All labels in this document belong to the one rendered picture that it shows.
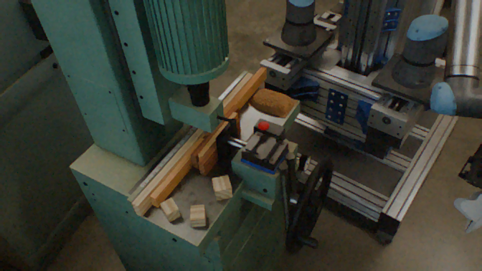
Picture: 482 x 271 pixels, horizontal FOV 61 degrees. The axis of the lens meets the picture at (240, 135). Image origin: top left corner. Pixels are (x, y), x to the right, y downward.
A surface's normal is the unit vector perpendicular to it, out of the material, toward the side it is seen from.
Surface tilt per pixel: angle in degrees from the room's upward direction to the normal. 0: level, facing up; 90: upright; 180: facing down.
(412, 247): 0
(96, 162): 0
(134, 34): 90
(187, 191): 0
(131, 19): 90
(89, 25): 90
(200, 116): 90
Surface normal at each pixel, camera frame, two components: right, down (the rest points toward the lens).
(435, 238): -0.05, -0.69
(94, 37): -0.50, 0.64
